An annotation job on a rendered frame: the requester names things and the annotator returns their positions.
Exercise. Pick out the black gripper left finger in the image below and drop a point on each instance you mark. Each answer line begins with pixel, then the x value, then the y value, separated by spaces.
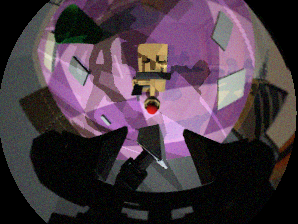
pixel 100 151

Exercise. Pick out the green cup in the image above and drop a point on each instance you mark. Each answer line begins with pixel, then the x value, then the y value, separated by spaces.
pixel 74 26

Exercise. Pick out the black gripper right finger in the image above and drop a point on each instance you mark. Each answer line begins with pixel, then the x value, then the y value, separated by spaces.
pixel 208 155

